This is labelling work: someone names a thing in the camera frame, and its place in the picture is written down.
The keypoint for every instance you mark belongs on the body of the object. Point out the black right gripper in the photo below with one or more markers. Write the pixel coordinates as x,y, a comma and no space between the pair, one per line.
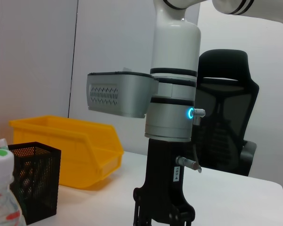
165,188

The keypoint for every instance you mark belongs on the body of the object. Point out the clear green-label water bottle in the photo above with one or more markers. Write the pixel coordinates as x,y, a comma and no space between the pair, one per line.
0,164

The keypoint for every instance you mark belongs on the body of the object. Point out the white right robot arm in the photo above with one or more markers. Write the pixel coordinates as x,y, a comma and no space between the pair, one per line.
174,58

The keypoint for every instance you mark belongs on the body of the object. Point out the black mesh pen holder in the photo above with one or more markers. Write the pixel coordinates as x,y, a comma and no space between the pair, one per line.
37,188

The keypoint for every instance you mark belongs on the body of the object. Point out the yellow plastic bin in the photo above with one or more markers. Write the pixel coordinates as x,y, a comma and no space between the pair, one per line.
73,150

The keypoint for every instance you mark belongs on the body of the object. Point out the black office chair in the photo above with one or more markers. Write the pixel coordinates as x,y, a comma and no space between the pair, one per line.
226,61

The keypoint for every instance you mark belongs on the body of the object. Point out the right wrist camera housing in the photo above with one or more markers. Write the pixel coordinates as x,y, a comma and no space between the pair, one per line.
122,94

